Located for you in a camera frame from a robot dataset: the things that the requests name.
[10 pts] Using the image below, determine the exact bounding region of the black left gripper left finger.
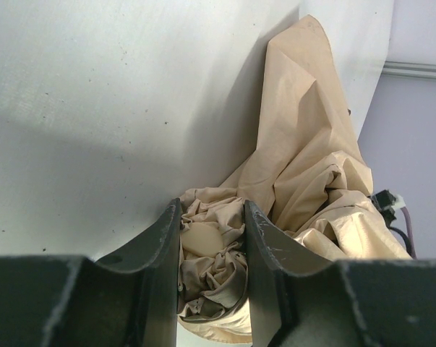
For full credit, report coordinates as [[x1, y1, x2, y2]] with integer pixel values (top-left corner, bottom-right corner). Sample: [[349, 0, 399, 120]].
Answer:
[[0, 200, 181, 346]]

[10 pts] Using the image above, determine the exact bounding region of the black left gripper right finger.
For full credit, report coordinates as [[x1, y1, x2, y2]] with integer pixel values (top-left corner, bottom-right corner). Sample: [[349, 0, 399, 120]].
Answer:
[[244, 201, 436, 346]]

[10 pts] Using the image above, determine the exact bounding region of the beige and black folding umbrella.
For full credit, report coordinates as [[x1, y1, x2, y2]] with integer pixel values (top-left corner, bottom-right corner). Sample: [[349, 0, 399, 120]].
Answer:
[[177, 16, 409, 344]]

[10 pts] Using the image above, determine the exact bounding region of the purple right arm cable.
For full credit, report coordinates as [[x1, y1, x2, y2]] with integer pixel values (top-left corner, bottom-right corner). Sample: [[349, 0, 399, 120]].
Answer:
[[400, 207, 417, 260]]

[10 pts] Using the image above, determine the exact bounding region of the right aluminium frame post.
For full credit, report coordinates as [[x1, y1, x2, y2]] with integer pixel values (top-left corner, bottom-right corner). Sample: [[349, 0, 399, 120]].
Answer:
[[382, 61, 436, 80]]

